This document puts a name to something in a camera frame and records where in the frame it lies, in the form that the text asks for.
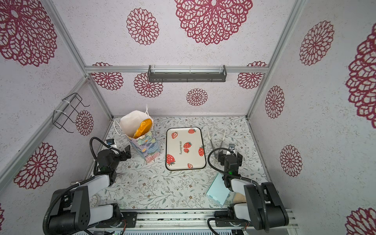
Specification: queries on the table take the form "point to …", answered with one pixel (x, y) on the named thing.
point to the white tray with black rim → (184, 149)
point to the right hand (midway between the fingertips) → (231, 150)
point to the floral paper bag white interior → (138, 126)
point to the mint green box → (219, 189)
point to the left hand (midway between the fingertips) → (122, 149)
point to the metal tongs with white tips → (222, 141)
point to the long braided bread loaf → (145, 127)
